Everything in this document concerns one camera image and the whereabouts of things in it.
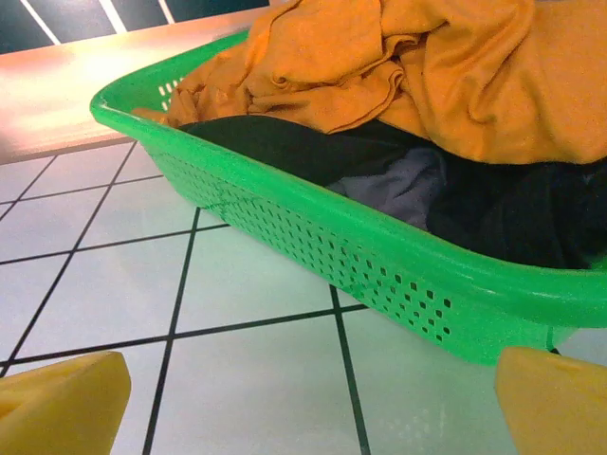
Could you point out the grey t-shirt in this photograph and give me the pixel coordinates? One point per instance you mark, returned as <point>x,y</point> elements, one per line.
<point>403,189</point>

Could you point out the orange t-shirt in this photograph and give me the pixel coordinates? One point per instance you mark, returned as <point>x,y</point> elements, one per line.
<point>474,71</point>

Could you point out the black t-shirt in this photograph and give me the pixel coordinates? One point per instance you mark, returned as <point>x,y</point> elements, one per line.
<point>303,147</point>

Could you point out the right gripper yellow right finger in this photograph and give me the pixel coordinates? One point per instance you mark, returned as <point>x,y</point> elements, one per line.
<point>555,407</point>

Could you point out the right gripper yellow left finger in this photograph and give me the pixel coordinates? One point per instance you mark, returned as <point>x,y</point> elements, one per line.
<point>61,407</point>

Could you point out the green plastic perforated basket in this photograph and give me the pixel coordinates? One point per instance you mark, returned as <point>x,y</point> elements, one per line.
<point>294,223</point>

